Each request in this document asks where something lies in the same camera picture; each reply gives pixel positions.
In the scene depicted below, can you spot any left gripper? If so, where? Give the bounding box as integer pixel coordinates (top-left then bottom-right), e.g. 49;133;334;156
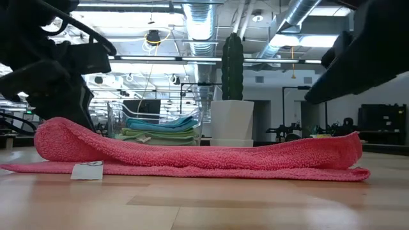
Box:
0;0;87;128

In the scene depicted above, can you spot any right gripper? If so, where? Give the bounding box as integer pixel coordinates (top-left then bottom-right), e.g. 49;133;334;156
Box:
305;0;409;105

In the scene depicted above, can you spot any blue microfiber towel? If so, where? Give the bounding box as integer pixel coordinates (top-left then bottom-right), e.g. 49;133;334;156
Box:
126;116;199;134

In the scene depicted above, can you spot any mint green microfiber towel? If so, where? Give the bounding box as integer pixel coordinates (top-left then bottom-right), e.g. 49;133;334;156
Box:
114;133;197;147

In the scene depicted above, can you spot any pink microfiber towel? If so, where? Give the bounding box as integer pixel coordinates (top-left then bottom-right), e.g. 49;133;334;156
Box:
0;116;371;182

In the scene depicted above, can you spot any clear plastic bin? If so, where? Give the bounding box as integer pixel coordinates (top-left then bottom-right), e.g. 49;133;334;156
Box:
107;100;205;148

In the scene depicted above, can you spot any black screen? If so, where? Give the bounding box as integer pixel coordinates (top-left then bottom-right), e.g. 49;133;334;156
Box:
122;98;162;124

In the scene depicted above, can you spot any black cabinet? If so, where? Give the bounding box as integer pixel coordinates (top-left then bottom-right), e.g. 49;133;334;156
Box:
357;103;408;144

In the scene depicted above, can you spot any green cactus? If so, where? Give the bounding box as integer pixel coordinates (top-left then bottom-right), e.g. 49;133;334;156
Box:
220;32;244;102

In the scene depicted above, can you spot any white plant pot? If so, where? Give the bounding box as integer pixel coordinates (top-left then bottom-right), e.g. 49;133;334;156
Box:
210;100;255;148

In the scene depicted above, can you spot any yellow hanging cord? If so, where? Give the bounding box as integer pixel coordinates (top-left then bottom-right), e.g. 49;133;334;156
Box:
289;46;297;80

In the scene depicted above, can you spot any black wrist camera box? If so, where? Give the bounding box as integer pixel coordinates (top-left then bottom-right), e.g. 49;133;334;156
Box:
66;43;112;76

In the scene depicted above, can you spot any black hose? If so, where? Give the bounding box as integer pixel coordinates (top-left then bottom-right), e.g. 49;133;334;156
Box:
0;111;38;137

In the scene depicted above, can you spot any silver ventilation duct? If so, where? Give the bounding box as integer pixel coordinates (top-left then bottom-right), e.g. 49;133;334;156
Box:
258;0;322;60
181;3;218;57

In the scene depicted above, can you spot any black robot station frame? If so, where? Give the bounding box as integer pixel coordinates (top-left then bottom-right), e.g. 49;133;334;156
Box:
282;85;328;135

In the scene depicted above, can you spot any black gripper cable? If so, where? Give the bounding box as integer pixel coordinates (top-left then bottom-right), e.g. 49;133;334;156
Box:
38;0;118;56

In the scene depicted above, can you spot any black hanging camera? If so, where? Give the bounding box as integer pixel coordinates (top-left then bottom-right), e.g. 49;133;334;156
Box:
146;29;162;47

